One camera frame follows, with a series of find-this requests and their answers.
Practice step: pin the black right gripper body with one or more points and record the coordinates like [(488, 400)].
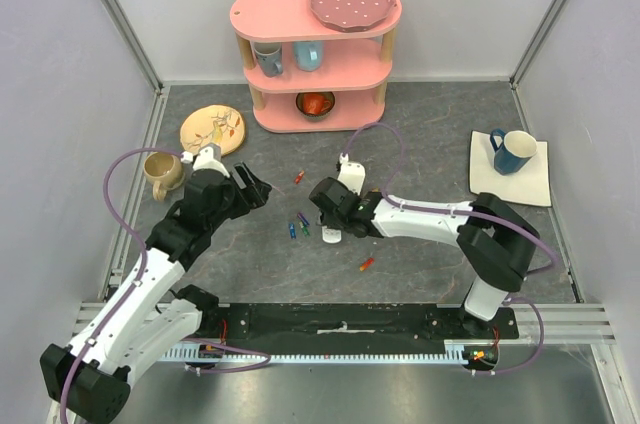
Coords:
[(327, 214)]

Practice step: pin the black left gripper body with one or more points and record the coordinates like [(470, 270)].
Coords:
[(238, 201)]

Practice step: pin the white remote control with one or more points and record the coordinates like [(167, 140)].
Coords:
[(331, 236)]

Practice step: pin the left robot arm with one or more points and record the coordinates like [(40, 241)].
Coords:
[(93, 375)]

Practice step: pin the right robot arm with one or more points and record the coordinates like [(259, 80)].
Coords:
[(497, 242)]

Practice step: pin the red battery far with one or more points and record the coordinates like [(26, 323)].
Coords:
[(299, 177)]

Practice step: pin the red orange battery near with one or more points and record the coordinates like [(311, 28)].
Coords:
[(366, 264)]

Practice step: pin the yellow floral plate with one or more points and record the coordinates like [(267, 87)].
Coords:
[(216, 124)]

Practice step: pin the beige mug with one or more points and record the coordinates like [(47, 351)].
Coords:
[(164, 172)]

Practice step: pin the red mug in bowl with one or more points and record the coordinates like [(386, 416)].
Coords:
[(315, 104)]

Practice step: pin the dark bowl on shelf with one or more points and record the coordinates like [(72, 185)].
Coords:
[(311, 117)]

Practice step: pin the pink three-tier shelf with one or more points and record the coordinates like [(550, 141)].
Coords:
[(355, 68)]

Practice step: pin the grey mug on shelf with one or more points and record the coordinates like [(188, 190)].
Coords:
[(269, 58)]

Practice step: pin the light blue mug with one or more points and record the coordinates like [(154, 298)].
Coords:
[(308, 55)]

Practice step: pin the dark blue mug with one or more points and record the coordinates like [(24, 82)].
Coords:
[(512, 150)]

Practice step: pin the white square plate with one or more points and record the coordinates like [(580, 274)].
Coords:
[(528, 186)]

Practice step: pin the pink dotted plate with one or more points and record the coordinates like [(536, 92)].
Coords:
[(352, 15)]

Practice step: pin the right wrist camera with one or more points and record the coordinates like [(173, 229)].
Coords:
[(351, 173)]

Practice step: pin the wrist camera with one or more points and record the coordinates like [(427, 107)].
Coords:
[(351, 173), (207, 158)]

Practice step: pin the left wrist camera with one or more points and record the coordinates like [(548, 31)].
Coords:
[(207, 158)]

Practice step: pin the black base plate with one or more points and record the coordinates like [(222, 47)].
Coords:
[(350, 328)]

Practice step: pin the white cable duct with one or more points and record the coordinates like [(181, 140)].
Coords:
[(199, 355)]

